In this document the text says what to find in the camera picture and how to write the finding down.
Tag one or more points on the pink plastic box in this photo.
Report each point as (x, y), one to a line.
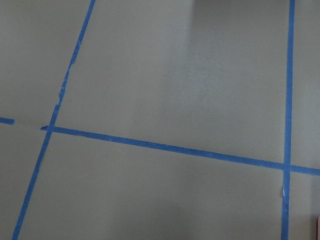
(318, 228)

